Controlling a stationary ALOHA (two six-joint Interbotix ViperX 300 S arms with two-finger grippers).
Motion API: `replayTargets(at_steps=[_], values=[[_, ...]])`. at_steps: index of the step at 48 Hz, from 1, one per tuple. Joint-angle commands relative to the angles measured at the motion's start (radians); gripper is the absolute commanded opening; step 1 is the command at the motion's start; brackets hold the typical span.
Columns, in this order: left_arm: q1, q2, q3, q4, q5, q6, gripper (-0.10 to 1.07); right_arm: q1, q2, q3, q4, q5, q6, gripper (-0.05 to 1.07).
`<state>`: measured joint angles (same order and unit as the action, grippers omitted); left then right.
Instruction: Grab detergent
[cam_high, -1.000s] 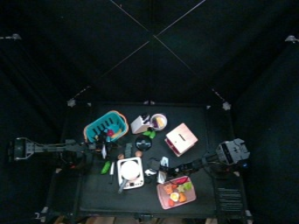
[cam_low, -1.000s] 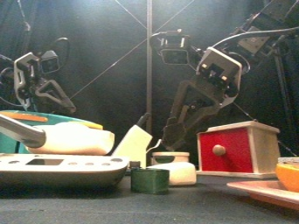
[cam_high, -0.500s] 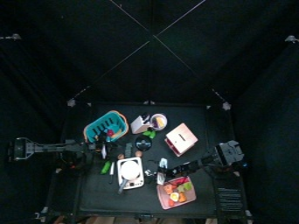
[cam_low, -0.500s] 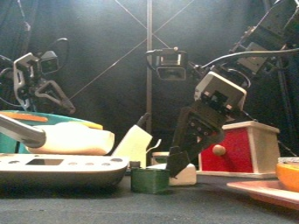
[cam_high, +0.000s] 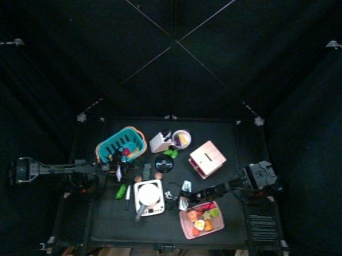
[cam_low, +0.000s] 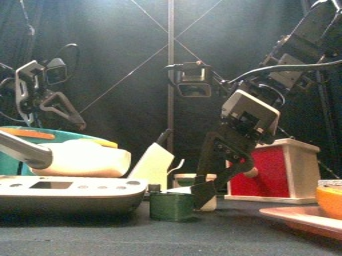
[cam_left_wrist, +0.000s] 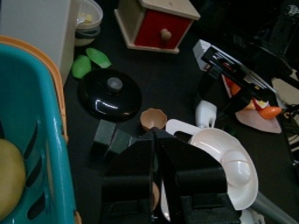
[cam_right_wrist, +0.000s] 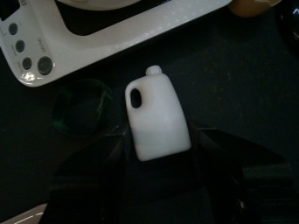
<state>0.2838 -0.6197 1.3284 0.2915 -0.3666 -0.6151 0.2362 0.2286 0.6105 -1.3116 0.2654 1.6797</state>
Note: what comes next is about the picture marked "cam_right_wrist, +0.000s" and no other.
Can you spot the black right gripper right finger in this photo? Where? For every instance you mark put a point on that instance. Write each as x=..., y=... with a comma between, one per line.
x=240, y=180

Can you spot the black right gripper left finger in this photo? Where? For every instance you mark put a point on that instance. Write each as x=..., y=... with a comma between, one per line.
x=90, y=180

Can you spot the white toy detergent bottle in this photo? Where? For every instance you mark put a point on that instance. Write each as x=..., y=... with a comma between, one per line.
x=158, y=116

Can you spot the white flat board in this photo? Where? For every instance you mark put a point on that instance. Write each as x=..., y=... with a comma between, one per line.
x=23, y=217

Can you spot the white kitchen scale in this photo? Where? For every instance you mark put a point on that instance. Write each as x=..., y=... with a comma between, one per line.
x=128, y=35

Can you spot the brown eggshell half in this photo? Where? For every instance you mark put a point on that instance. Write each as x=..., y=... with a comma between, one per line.
x=249, y=7

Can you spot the white bowl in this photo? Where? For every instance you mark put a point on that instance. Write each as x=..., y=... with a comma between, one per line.
x=98, y=3

